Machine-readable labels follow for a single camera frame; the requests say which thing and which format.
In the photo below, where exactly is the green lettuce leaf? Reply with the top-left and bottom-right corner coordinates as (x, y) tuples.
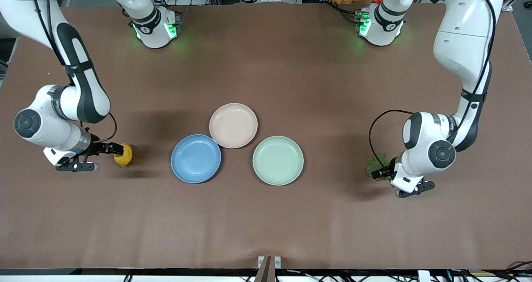
(366, 154), (392, 182)

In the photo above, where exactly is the yellow lemon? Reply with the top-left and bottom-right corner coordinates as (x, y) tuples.
(114, 143), (133, 167)

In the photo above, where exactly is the blue round plate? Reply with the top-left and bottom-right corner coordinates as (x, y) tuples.
(170, 134), (222, 184)

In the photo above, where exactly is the light green round plate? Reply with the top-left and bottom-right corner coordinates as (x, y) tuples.
(252, 136), (304, 186)

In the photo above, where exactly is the beige pink round plate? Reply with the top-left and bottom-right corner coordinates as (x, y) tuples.
(209, 103), (259, 149)

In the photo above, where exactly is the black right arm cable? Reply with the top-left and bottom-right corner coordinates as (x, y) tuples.
(28, 0), (118, 144)

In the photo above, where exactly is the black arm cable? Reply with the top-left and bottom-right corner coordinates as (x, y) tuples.
(369, 0), (498, 179)
(28, 0), (118, 144)

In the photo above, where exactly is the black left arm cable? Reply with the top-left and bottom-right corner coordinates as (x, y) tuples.
(369, 0), (498, 179)

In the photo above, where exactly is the small metal bracket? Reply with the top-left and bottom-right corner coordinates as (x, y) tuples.
(258, 256), (282, 269)

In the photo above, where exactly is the brown post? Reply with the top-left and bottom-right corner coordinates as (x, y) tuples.
(254, 256), (276, 282)

